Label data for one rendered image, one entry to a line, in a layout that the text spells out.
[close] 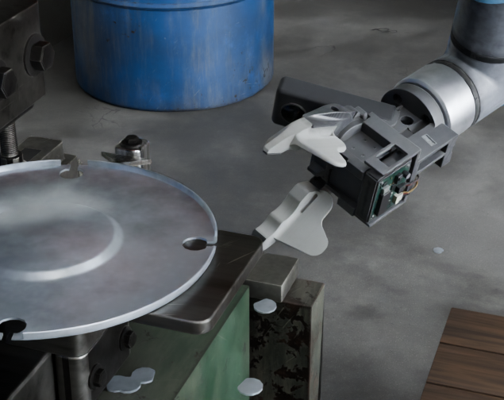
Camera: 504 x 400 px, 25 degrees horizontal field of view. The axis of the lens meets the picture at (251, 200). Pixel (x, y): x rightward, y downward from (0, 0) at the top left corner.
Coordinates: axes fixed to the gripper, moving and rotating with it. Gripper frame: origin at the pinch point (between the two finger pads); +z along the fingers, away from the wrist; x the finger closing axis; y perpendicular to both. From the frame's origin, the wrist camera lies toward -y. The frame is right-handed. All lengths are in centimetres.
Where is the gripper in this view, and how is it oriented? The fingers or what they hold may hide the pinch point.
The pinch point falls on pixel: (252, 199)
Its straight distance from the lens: 101.8
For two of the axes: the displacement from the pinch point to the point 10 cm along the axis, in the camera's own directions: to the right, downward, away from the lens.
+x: -1.0, 6.7, 7.3
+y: 6.9, 5.8, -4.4
